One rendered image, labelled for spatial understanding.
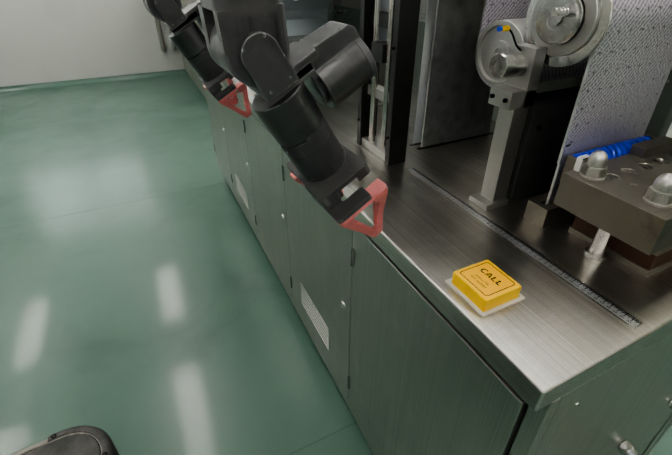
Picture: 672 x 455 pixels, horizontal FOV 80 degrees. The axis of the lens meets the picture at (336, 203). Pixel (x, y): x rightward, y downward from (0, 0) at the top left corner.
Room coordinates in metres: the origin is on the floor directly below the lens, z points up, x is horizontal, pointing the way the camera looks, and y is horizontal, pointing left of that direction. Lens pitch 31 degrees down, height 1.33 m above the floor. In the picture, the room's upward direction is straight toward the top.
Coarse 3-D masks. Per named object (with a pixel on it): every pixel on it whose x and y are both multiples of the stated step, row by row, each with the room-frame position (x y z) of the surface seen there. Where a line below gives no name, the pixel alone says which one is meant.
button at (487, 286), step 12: (480, 264) 0.49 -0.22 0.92; (492, 264) 0.49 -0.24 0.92; (456, 276) 0.46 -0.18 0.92; (468, 276) 0.46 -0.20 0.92; (480, 276) 0.46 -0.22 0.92; (492, 276) 0.46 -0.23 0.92; (504, 276) 0.46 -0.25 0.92; (468, 288) 0.44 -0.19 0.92; (480, 288) 0.43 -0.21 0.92; (492, 288) 0.43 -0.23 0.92; (504, 288) 0.43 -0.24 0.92; (516, 288) 0.44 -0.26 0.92; (480, 300) 0.42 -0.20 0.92; (492, 300) 0.41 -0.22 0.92; (504, 300) 0.43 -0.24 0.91
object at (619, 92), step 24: (648, 48) 0.71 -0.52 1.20; (600, 72) 0.66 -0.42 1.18; (624, 72) 0.69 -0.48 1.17; (648, 72) 0.72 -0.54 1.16; (600, 96) 0.67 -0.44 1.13; (624, 96) 0.70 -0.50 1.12; (648, 96) 0.73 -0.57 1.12; (576, 120) 0.65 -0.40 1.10; (600, 120) 0.68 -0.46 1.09; (624, 120) 0.71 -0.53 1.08; (648, 120) 0.75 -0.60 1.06; (576, 144) 0.66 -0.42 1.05; (600, 144) 0.69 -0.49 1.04
